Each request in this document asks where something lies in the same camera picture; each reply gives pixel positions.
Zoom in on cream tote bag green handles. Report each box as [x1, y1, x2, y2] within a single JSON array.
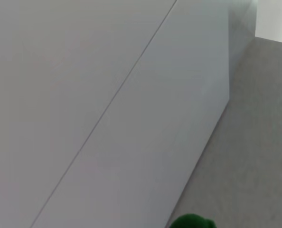
[[169, 213, 218, 228]]

